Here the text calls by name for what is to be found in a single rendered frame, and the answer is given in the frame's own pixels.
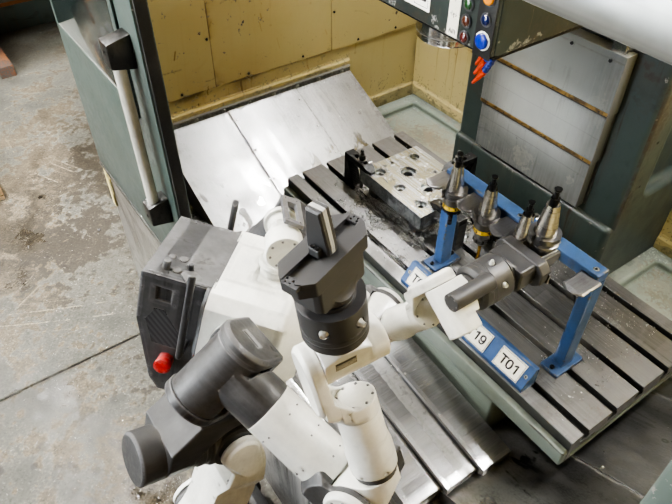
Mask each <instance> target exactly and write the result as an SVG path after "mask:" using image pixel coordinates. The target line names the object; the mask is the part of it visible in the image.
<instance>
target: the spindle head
mask: <svg viewBox="0 0 672 504"><path fill-rule="evenodd" d="M379 1H381V2H383V3H385V4H387V5H389V6H391V7H392V8H394V9H396V10H398V11H400V12H402V13H404V14H406V15H408V16H409V17H411V18H413V19H415V20H417V21H419V22H421V23H423V24H424V25H426V26H428V27H430V28H432V29H434V30H436V31H438V32H440V33H441V34H443V35H445V36H447V37H449V38H451V39H453V40H455V41H456V42H458V43H460V44H462V43H461V42H460V41H459V32H460V31H461V30H465V31H467V32H468V34H469V42H468V43H467V44H465V45H464V46H466V47H468V48H470V49H472V48H473V42H474V35H475V29H476V23H477V16H478V10H479V4H480V0H474V9H473V10H472V11H471V12H467V11H466V10H465V9H464V6H463V1H464V0H462V4H461V11H460V18H459V26H458V33H457V39H455V38H453V37H452V36H450V35H448V34H446V28H447V20H448V12H449V4H450V0H431V1H430V10H429V13H428V12H426V11H424V10H422V9H420V8H418V7H417V6H415V5H413V4H411V3H409V2H407V1H405V0H379ZM465 13H467V14H469V15H470V17H471V19H472V24H471V27H470V28H467V29H466V28H464V27H463V26H462V24H461V17H462V15H463V14H465ZM582 27H583V26H580V25H578V24H576V23H574V22H571V21H569V20H567V19H564V18H562V17H560V16H558V15H555V14H553V13H551V12H548V11H546V10H544V9H541V8H539V7H537V6H535V5H532V4H530V3H528V2H525V1H523V0H500V4H499V9H498V15H497V20H496V26H495V31H494V37H493V43H492V48H491V54H490V60H492V61H494V60H497V59H499V58H502V57H505V56H507V55H510V54H513V53H515V52H518V51H521V50H523V49H526V48H529V47H531V46H534V45H536V44H539V43H542V42H544V41H547V40H550V39H552V38H555V37H558V36H560V35H563V34H566V33H568V32H571V31H574V30H576V29H579V28H582ZM462 45H463V44H462Z"/></svg>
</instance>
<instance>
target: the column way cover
mask: <svg viewBox="0 0 672 504"><path fill-rule="evenodd" d="M612 46H613V42H611V41H608V40H606V39H604V38H601V37H599V36H597V35H595V34H592V33H590V32H588V31H585V30H583V29H581V28H579V29H576V30H574V31H571V32H568V33H566V34H563V35H560V36H558V37H555V38H552V39H550V40H547V41H544V42H542V43H539V44H536V45H534V46H531V47H529V48H526V49H523V50H521V51H518V52H515V53H513V54H510V55H507V56H505V57H502V58H499V59H497V60H496V61H495V62H494V65H493V66H492V68H491V69H490V70H489V72H488V73H486V75H485V76H484V82H483V87H482V93H481V99H480V100H481V102H482V107H481V113H480V118H479V124H478V130H477V135H476V141H475V142H476V143H477V144H479V145H480V146H482V147H483V148H485V149H486V150H488V151H489V152H491V153H492V154H494V155H496V156H497V157H499V158H500V159H502V160H503V161H505V162H506V163H508V164H509V165H511V166H512V167H514V168H515V169H517V170H519V171H520V172H522V173H523V174H525V175H526V176H528V177H529V178H531V179H532V180H534V181H536V182H537V183H539V184H540V185H542V186H543V187H545V188H546V189H548V190H549V191H551V192H552V193H555V191H554V188H555V187H556V186H560V187H562V188H563V191H562V192H561V193H560V196H559V197H560V198H561V199H563V200H564V201H566V202H568V203H569V204H571V205H572V206H574V207H577V206H579V205H581V204H582V202H583V200H584V197H585V194H586V191H587V188H588V185H589V182H590V179H591V176H592V173H593V171H594V168H595V165H596V162H597V161H599V159H600V156H601V153H602V150H603V147H604V145H605V142H606V139H607V136H608V133H609V130H610V127H611V124H612V122H613V119H614V116H615V114H616V113H618V111H619V108H620V105H621V102H622V99H623V96H624V94H625V91H626V88H627V85H628V82H629V79H630V76H631V74H632V71H633V68H634V65H635V62H636V59H637V57H638V53H635V52H628V54H626V55H624V54H622V53H619V52H617V51H615V50H613V49H612Z"/></svg>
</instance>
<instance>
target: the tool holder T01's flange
mask: <svg viewBox="0 0 672 504"><path fill-rule="evenodd" d="M536 222H537V221H535V222H533V223H531V224H530V226H529V228H528V232H527V235H526V242H527V243H528V245H529V246H530V245H531V244H533V245H535V246H536V247H538V248H537V250H538V251H541V252H551V251H554V250H556V249H557V248H558V247H559V244H560V241H561V238H562V230H561V229H560V228H559V227H558V234H557V236H556V237H555V238H552V239H544V238H541V237H539V236H537V235H536V234H535V233H534V226H535V224H536Z"/></svg>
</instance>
